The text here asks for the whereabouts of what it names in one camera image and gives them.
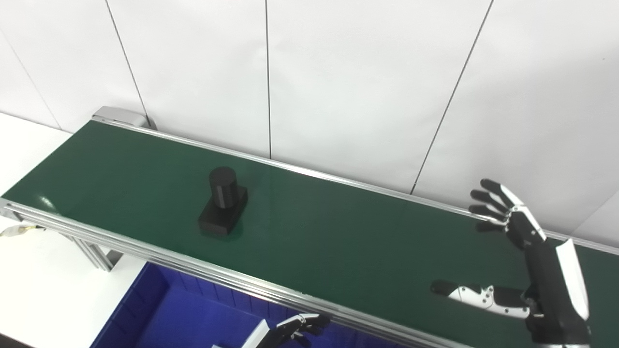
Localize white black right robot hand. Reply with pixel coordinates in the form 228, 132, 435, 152
430, 178, 592, 346

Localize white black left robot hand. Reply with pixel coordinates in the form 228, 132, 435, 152
241, 313, 332, 348

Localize black cylinder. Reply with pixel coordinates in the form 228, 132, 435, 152
197, 166, 249, 238

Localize green conveyor belt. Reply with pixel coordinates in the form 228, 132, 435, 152
0, 106, 619, 348
2, 120, 619, 348

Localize blue plastic bin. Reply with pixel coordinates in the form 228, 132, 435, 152
89, 261, 404, 348

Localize beige cable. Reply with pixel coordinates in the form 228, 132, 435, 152
0, 224, 47, 238

